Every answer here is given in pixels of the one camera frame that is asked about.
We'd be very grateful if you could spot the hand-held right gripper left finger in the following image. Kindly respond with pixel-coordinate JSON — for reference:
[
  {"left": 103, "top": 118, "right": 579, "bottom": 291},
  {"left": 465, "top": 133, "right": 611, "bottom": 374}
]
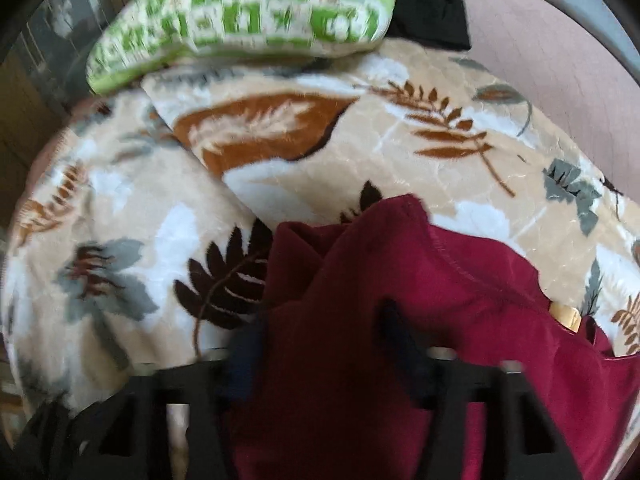
[{"left": 20, "top": 327, "right": 273, "bottom": 480}]

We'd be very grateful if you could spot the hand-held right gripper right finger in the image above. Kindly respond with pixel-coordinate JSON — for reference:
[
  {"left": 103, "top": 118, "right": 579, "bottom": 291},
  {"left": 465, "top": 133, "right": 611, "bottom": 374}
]
[{"left": 379, "top": 300, "right": 585, "bottom": 480}]

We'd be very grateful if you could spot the red long-sleeved shirt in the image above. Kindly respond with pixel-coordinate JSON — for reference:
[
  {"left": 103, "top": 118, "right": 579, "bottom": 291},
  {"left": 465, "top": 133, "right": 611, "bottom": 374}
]
[{"left": 222, "top": 194, "right": 640, "bottom": 480}]

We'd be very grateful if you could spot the beige leaf-print blanket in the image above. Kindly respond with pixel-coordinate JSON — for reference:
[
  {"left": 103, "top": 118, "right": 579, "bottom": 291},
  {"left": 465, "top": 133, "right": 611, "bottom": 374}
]
[{"left": 0, "top": 39, "right": 640, "bottom": 421}]

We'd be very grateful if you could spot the pink quilted mattress cover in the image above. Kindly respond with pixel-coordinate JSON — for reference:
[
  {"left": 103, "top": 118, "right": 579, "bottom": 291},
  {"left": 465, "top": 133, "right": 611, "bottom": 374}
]
[{"left": 459, "top": 0, "right": 640, "bottom": 183}]

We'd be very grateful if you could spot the black cloth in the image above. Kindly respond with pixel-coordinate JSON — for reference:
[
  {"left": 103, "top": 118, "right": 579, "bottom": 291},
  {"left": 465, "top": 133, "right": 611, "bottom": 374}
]
[{"left": 387, "top": 0, "right": 472, "bottom": 52}]

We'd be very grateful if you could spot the green checked pillow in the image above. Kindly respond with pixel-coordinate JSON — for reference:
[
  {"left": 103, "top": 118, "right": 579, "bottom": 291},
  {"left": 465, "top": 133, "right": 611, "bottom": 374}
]
[{"left": 86, "top": 0, "right": 397, "bottom": 95}]

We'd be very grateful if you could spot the patterned glass door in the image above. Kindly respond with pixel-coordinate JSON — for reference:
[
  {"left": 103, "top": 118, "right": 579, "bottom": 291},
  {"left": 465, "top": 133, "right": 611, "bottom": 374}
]
[{"left": 17, "top": 0, "right": 103, "bottom": 116}]

